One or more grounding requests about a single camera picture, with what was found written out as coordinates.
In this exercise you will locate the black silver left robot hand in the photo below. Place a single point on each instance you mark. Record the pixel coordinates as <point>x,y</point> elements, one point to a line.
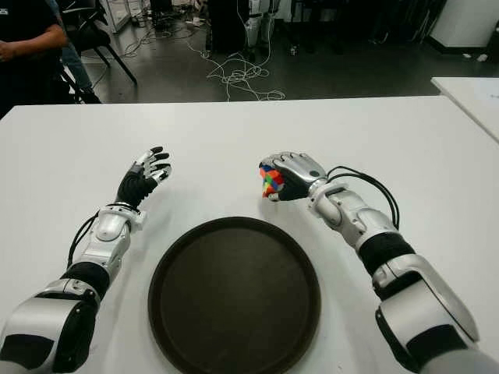
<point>134,185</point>

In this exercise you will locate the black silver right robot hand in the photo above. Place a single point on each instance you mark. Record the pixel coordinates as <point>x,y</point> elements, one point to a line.
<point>300,171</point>

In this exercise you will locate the multicoloured Rubik's cube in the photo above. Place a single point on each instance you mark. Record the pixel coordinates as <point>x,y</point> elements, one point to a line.
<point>271,181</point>

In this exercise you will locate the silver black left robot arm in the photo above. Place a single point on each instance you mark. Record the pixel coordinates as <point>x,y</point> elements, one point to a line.
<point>105,226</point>

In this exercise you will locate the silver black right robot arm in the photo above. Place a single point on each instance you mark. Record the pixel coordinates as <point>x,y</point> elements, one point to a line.
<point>390,249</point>

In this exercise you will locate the round dark brown plate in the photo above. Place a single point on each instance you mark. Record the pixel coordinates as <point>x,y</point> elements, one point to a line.
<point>234,296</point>

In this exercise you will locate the silver standing robot legs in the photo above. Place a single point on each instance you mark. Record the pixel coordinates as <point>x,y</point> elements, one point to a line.
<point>253,31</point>

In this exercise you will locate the black chair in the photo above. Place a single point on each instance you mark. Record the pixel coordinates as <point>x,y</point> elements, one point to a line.
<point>93,37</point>

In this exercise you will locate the tall black cabinet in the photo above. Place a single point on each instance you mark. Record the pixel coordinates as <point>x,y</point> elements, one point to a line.
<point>226,27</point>

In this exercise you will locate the white display cabinet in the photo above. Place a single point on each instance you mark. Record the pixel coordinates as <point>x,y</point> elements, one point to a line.
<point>117,19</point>

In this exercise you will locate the person in black shirt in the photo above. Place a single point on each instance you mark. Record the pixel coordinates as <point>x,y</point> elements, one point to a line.
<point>23,43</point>

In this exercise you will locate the white side table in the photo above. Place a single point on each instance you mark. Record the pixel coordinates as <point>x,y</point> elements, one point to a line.
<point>471,101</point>

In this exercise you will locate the small white floor object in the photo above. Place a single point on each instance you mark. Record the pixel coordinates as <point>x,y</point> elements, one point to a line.
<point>482,57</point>

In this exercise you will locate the white cabinet with black base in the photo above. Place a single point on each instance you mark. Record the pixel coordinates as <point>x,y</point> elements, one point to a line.
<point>464,23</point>

